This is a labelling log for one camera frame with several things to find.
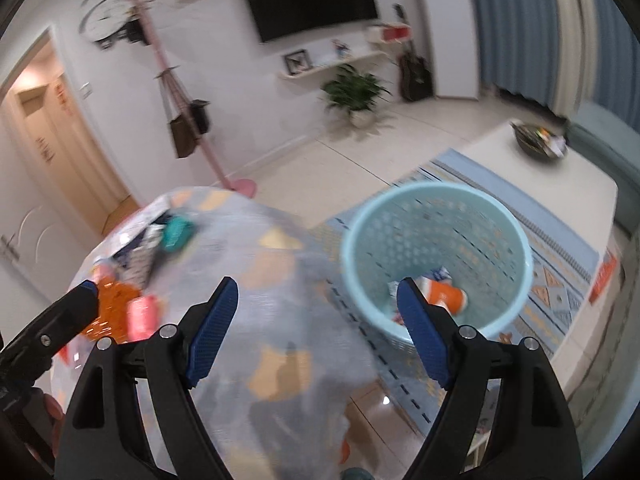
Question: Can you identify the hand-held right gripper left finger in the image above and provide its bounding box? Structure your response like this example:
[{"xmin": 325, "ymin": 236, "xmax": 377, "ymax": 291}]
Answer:
[{"xmin": 54, "ymin": 276, "xmax": 240, "ymax": 480}]

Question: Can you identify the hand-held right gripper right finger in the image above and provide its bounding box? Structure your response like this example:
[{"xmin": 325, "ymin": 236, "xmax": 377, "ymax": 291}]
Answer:
[{"xmin": 395, "ymin": 276, "xmax": 585, "ymax": 480}]

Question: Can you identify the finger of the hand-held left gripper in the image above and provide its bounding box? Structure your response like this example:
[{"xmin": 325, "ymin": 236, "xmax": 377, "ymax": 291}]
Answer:
[{"xmin": 0, "ymin": 281, "xmax": 101, "ymax": 377}]

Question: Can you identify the orange snack packet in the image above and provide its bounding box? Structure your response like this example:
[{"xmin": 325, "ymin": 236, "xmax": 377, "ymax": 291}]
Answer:
[{"xmin": 424, "ymin": 280, "xmax": 469, "ymax": 314}]

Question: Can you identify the orange crinkled wrapper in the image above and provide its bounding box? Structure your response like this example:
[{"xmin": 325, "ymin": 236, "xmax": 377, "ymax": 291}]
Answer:
[{"xmin": 80, "ymin": 280, "xmax": 144, "ymax": 342}]

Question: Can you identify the white and blue wrapper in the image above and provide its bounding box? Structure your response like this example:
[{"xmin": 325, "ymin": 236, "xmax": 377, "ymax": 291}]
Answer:
[{"xmin": 387, "ymin": 266, "xmax": 454, "ymax": 292}]

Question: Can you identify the pink small packet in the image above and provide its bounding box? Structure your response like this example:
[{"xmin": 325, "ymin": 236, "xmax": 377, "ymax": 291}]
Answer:
[{"xmin": 126, "ymin": 296, "xmax": 160, "ymax": 336}]

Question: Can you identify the dark striped packet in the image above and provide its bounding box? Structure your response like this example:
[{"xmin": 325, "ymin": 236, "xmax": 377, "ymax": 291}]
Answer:
[{"xmin": 121, "ymin": 225, "xmax": 169, "ymax": 287}]

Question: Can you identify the teal snack packet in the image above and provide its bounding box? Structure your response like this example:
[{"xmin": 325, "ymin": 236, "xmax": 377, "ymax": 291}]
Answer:
[{"xmin": 161, "ymin": 214, "xmax": 196, "ymax": 251}]

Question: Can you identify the light blue plastic basket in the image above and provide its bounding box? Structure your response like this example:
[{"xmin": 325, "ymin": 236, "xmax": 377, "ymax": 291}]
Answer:
[{"xmin": 340, "ymin": 181, "xmax": 534, "ymax": 354}]

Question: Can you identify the white plastic wrapper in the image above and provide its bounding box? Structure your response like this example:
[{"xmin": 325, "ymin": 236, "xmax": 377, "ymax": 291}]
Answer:
[{"xmin": 107, "ymin": 195, "xmax": 174, "ymax": 248}]

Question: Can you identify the black shoulder bag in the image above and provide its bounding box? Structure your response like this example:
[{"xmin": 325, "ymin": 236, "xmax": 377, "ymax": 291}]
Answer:
[{"xmin": 189, "ymin": 99, "xmax": 211, "ymax": 134}]

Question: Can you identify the person's left hand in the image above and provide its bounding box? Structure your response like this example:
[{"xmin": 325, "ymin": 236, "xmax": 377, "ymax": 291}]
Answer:
[{"xmin": 42, "ymin": 392, "xmax": 66, "ymax": 419}]

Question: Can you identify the white door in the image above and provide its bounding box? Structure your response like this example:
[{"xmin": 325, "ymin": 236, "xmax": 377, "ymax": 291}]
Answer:
[{"xmin": 0, "ymin": 105, "xmax": 108, "ymax": 346}]

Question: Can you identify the blue patterned rug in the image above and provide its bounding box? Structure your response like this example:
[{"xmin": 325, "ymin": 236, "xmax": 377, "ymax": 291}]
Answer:
[{"xmin": 310, "ymin": 147, "xmax": 602, "ymax": 437}]

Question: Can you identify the wooden hallway door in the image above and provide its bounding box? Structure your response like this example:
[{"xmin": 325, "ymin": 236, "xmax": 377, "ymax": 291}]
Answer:
[{"xmin": 20, "ymin": 89, "xmax": 134, "ymax": 222}]

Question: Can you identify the white coffee table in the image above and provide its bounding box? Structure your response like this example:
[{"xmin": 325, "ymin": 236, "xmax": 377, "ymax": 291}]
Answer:
[{"xmin": 452, "ymin": 120, "xmax": 621, "ymax": 263}]

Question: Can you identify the orange paper piece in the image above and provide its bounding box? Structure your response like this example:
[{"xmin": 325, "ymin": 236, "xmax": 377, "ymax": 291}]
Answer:
[{"xmin": 589, "ymin": 251, "xmax": 619, "ymax": 304}]

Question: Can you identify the brown handbag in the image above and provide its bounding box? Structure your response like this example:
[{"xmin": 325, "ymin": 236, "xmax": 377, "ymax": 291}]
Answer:
[{"xmin": 169, "ymin": 109, "xmax": 197, "ymax": 160}]

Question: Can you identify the dark bowl with items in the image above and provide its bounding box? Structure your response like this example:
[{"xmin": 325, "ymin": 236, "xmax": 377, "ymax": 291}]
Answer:
[{"xmin": 509, "ymin": 119, "xmax": 569, "ymax": 162}]

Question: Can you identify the green potted plant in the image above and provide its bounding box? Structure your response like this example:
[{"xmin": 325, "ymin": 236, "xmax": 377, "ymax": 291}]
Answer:
[{"xmin": 320, "ymin": 64, "xmax": 392, "ymax": 128}]

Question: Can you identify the teal sofa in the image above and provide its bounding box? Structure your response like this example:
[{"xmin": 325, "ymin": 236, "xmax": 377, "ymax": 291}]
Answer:
[{"xmin": 565, "ymin": 100, "xmax": 640, "ymax": 235}]

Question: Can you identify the dark acoustic guitar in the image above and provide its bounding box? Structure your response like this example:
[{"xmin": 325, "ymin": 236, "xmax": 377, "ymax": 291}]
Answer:
[{"xmin": 392, "ymin": 4, "xmax": 434, "ymax": 103}]

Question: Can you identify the pink coat rack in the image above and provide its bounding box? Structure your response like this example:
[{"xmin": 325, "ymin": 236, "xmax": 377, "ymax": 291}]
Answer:
[{"xmin": 120, "ymin": 0, "xmax": 259, "ymax": 199}]

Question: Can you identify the black hanging hat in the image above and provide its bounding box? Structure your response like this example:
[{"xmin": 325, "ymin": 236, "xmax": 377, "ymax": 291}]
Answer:
[{"xmin": 122, "ymin": 19, "xmax": 147, "ymax": 45}]

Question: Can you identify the white standing air conditioner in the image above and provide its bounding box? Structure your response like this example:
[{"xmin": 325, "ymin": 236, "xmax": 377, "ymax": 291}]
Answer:
[{"xmin": 410, "ymin": 0, "xmax": 482, "ymax": 100}]

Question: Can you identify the blue curtain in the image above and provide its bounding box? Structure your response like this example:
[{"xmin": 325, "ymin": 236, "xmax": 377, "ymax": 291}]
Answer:
[
  {"xmin": 462, "ymin": 0, "xmax": 562, "ymax": 107},
  {"xmin": 580, "ymin": 0, "xmax": 640, "ymax": 128}
]

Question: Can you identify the cream curtain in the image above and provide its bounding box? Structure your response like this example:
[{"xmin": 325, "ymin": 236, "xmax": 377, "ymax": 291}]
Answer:
[{"xmin": 547, "ymin": 0, "xmax": 602, "ymax": 117}]

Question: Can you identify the butterfly picture frame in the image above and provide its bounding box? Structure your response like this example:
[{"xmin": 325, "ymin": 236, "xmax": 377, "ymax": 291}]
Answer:
[{"xmin": 283, "ymin": 49, "xmax": 314, "ymax": 75}]

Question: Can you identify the white floating wall shelf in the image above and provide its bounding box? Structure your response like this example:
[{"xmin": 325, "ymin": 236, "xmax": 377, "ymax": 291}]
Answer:
[{"xmin": 277, "ymin": 50, "xmax": 389, "ymax": 80}]

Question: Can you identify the red and white wall box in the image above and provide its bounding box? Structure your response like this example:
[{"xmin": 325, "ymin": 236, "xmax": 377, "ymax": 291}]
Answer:
[{"xmin": 367, "ymin": 22, "xmax": 416, "ymax": 44}]

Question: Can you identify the round wall clock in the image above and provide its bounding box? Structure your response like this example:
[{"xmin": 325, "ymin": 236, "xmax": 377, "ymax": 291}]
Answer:
[{"xmin": 80, "ymin": 0, "xmax": 146, "ymax": 51}]

